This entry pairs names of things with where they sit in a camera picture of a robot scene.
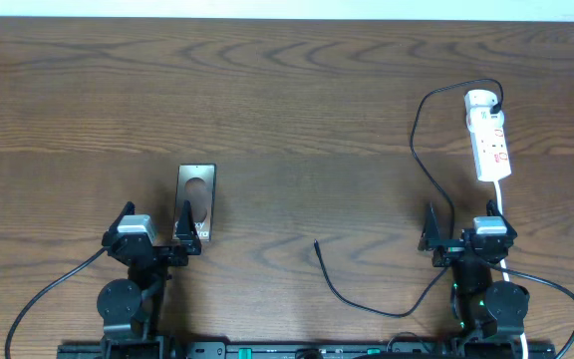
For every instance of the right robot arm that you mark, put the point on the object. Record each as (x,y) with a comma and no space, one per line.
(491,312)

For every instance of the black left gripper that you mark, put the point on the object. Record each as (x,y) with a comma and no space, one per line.
(162,251)

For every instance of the white charger adapter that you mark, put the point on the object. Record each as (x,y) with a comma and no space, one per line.
(479,98)

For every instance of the white power strip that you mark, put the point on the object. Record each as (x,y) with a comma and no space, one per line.
(488,143)

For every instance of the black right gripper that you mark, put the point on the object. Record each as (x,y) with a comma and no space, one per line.
(447,252)

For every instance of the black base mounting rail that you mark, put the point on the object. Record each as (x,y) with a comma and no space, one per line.
(218,350)

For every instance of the bronze Galaxy smartphone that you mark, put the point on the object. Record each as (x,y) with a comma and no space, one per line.
(197,184)

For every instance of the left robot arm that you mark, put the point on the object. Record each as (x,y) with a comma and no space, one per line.
(131,307)

